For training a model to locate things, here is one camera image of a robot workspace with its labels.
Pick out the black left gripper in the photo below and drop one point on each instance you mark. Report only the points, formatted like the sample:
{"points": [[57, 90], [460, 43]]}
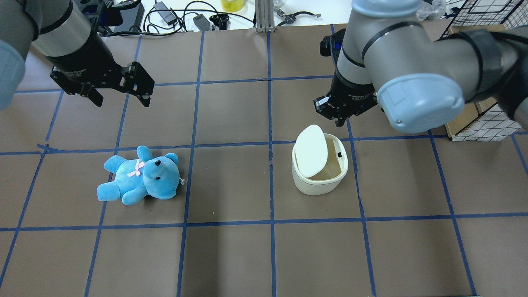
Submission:
{"points": [[81, 56]]}

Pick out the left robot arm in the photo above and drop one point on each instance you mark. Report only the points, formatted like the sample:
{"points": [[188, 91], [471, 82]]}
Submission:
{"points": [[66, 33]]}

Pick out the aluminium frame post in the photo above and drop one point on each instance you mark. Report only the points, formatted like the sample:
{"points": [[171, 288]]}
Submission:
{"points": [[265, 20]]}

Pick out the blue teddy bear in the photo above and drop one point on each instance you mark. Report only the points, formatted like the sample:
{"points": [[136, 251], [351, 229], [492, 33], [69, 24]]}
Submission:
{"points": [[141, 177]]}

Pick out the white trash can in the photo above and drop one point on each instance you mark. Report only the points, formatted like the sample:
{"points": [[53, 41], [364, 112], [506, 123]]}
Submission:
{"points": [[319, 161]]}

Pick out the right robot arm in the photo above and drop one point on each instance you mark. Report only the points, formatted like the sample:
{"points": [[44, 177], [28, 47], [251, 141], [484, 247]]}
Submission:
{"points": [[384, 56]]}

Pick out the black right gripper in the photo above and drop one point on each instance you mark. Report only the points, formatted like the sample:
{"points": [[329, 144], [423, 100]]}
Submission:
{"points": [[350, 93]]}

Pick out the wire basket with checked cloth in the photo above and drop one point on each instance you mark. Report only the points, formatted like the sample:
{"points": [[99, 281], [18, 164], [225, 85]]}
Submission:
{"points": [[484, 120]]}

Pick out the plastic bag with black parts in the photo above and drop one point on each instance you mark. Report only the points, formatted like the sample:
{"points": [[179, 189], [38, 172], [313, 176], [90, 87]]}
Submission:
{"points": [[431, 9]]}

